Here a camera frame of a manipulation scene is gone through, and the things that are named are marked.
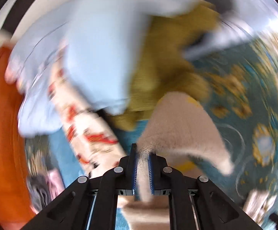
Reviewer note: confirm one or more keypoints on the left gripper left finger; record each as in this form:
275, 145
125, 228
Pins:
127, 181

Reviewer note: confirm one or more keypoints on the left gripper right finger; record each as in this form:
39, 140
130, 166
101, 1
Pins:
158, 183

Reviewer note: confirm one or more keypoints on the beige fuzzy knit sweater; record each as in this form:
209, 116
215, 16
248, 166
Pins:
178, 128

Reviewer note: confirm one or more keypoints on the white car print pajama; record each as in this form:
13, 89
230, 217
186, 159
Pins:
91, 139

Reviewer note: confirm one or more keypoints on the pink folded garment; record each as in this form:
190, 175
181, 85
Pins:
55, 183

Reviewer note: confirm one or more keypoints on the dark grey folded garment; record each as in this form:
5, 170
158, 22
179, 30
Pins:
39, 192

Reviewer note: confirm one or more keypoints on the olive green knit garment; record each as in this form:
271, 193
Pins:
161, 67

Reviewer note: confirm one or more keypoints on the light blue pillow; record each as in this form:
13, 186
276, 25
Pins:
103, 42

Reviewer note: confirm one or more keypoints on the light blue patterned quilt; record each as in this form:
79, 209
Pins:
31, 59

